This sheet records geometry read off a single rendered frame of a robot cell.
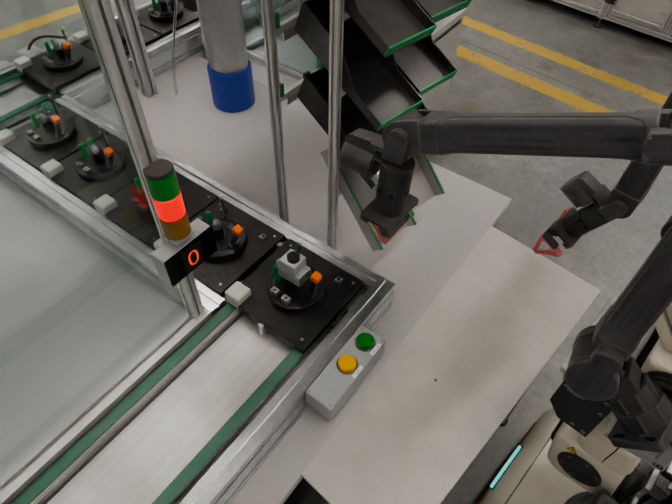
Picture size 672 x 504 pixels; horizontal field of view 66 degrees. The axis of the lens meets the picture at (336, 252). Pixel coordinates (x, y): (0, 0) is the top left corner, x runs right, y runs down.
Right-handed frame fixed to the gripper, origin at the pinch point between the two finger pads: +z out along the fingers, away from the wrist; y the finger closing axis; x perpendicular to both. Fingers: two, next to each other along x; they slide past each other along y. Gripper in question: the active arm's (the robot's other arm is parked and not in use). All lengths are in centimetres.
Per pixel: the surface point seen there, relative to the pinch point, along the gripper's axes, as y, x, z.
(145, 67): -38, -127, 31
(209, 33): -47, -99, 11
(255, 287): 10.8, -26.5, 27.7
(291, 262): 6.6, -18.3, 15.5
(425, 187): -41.4, -10.9, 22.4
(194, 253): 23.9, -28.0, 3.9
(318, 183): -38, -45, 39
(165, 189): 25.7, -29.0, -13.9
